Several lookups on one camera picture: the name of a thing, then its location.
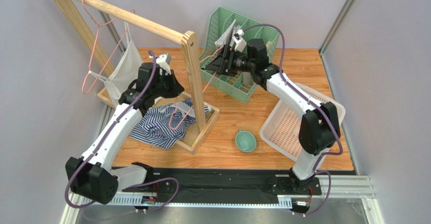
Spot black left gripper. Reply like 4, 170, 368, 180
152, 70, 185, 99

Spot blue white striped tank top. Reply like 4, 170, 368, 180
130, 99, 196, 150

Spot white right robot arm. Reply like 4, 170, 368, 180
204, 38, 340, 193

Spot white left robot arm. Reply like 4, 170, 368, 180
65, 62, 184, 208

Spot grey striped folded cloth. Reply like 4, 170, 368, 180
214, 19, 242, 48

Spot beige books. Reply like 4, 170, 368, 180
246, 38, 271, 88

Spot green plastic file organizer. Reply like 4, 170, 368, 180
199, 7, 281, 104

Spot green ceramic cup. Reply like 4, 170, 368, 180
235, 129, 257, 153

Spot white plastic basket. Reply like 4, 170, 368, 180
260, 82, 347, 161

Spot wooden clothes rack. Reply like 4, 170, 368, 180
54, 0, 220, 154

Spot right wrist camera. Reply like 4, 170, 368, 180
230, 28, 247, 53

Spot pink wire hanger with white top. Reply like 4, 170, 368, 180
81, 0, 136, 95

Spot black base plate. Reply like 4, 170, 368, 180
109, 166, 323, 205

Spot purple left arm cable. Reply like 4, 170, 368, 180
64, 50, 180, 213

